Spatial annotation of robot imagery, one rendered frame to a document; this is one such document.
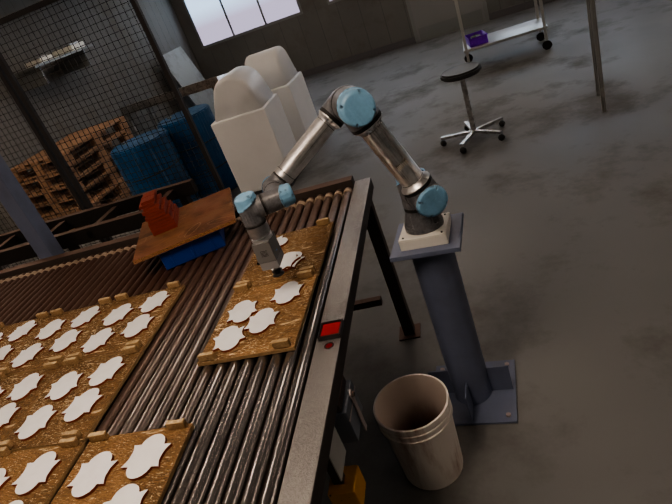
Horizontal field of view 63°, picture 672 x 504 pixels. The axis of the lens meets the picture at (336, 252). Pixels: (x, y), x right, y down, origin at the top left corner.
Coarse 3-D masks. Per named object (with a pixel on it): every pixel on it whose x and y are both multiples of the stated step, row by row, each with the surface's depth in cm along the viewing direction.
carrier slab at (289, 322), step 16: (256, 288) 211; (272, 288) 207; (304, 288) 199; (272, 304) 197; (288, 304) 194; (304, 304) 190; (224, 320) 199; (288, 320) 185; (304, 320) 184; (256, 336) 183; (272, 336) 180; (288, 336) 177; (240, 352) 178; (256, 352) 175; (272, 352) 174
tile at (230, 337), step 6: (228, 330) 190; (234, 330) 189; (240, 330) 188; (222, 336) 188; (228, 336) 187; (234, 336) 186; (240, 336) 184; (216, 342) 186; (222, 342) 185; (228, 342) 184; (234, 342) 182; (216, 348) 183; (222, 348) 182; (228, 348) 180; (234, 348) 181
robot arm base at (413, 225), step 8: (408, 216) 210; (416, 216) 207; (424, 216) 207; (440, 216) 210; (408, 224) 211; (416, 224) 208; (424, 224) 207; (432, 224) 208; (440, 224) 209; (408, 232) 212; (416, 232) 209; (424, 232) 208
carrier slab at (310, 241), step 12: (312, 228) 242; (324, 228) 237; (288, 240) 239; (300, 240) 235; (312, 240) 231; (324, 240) 227; (312, 252) 222; (324, 252) 219; (252, 264) 231; (300, 264) 216; (312, 264) 213; (252, 276) 221; (264, 276) 218; (288, 276) 211
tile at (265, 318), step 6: (258, 312) 194; (264, 312) 192; (270, 312) 191; (276, 312) 190; (252, 318) 192; (258, 318) 190; (264, 318) 189; (270, 318) 188; (252, 324) 188; (258, 324) 187; (264, 324) 186; (270, 324) 185; (246, 330) 188; (252, 330) 185; (258, 330) 184; (264, 330) 183
